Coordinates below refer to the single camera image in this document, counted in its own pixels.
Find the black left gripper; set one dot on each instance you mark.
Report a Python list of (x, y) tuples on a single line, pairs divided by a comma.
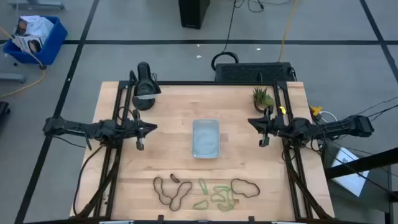
[(138, 129)]

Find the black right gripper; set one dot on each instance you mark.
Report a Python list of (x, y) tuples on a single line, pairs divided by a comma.
[(273, 126)]

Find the small black rubber band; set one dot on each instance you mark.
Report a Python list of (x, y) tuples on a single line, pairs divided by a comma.
[(174, 178)]

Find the long black rubber band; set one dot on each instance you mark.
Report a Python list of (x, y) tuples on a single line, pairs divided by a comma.
[(154, 184)]

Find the medium black rubber band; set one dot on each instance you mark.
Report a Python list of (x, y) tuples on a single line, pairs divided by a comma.
[(232, 186)]

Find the green rubber band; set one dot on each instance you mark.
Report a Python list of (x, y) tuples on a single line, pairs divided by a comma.
[(207, 203), (231, 199), (202, 185), (222, 187), (211, 198)]

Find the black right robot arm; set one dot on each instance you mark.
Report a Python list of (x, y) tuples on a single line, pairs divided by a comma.
[(342, 126)]

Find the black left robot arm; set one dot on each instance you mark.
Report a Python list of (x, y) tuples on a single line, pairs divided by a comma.
[(77, 127)]

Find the white plastic bin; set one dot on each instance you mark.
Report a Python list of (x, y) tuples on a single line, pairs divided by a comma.
[(205, 140)]

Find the potted succulent plant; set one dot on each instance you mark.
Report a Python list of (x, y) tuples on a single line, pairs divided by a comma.
[(261, 98)]

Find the black perforated equipment case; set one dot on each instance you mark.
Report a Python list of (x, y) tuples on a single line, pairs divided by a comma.
[(248, 72)]

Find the yellow plug connector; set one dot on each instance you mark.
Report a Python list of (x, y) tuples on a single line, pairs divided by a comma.
[(315, 110)]

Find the white flat box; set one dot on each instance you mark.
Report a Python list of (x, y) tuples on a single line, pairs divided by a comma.
[(351, 183)]

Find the black beam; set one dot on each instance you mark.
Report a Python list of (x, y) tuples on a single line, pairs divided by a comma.
[(367, 163)]

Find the black tower box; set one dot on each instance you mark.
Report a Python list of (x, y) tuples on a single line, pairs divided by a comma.
[(192, 12)]

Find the blue plastic tote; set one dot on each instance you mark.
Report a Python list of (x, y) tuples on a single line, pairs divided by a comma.
[(53, 46)]

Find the grey metal stand foot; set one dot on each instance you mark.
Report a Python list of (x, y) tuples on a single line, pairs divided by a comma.
[(12, 77), (37, 4)]

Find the white printed cardboard box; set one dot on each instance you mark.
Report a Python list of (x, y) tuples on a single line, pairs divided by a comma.
[(34, 26), (26, 43)]

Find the black aluminium table frame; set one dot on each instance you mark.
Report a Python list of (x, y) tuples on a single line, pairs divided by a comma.
[(199, 83)]

